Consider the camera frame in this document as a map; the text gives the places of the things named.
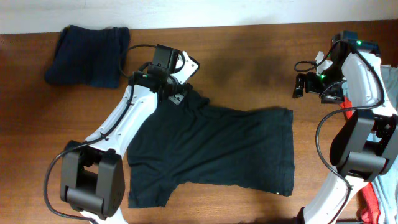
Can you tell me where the black t-shirt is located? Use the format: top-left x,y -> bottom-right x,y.
127,91 -> 295,208

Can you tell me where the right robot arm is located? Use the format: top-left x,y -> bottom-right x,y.
293,30 -> 397,223

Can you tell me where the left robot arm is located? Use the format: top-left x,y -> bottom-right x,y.
57,45 -> 200,223

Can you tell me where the folded navy blue garment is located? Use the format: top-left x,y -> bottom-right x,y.
44,25 -> 130,89

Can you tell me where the light blue garment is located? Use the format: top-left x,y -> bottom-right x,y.
371,65 -> 397,224

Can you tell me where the red garment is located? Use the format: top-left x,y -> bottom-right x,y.
339,96 -> 381,224

